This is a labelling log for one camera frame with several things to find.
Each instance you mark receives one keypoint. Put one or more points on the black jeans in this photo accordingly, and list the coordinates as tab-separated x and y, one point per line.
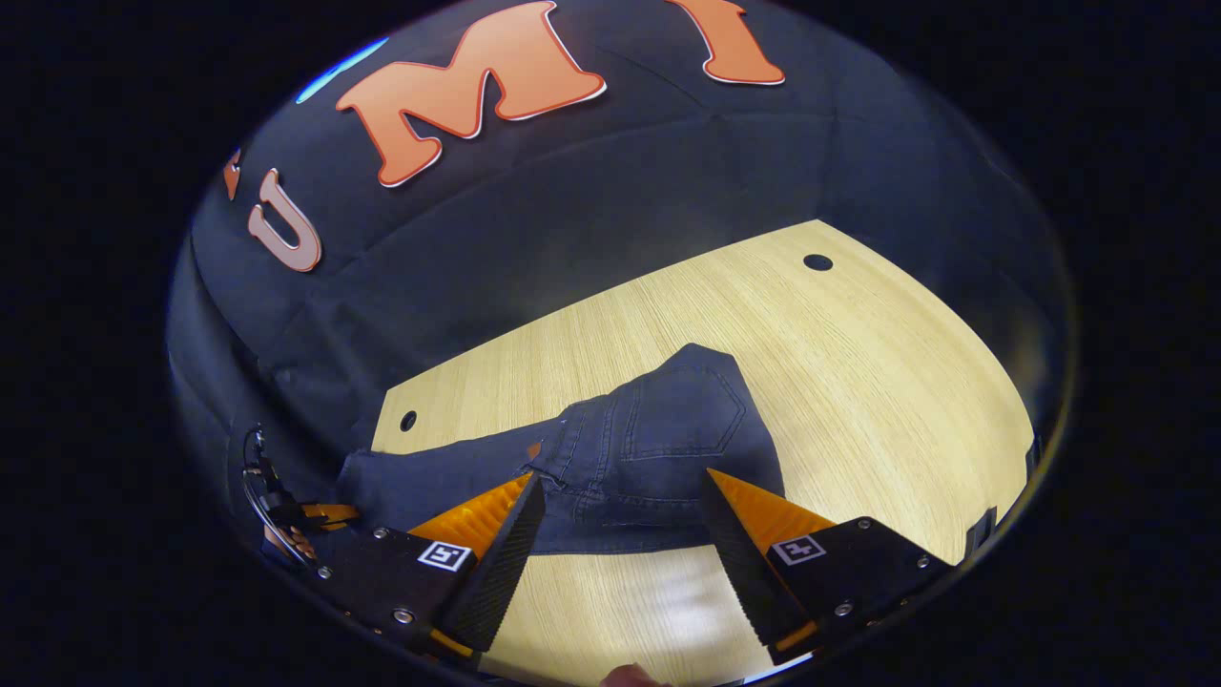
649	448

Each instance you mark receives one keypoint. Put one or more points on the black backdrop cloth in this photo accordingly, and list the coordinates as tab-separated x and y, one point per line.
620	172

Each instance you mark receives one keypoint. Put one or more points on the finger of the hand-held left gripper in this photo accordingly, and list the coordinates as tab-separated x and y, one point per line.
329	515

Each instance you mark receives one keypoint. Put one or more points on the black table edge clamp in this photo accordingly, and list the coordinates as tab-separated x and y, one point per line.
983	531
1032	455

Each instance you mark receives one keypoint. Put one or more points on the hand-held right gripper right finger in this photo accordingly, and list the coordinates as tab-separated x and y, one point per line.
744	563

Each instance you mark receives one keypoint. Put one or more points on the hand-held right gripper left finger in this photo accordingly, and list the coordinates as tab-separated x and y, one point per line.
501	563

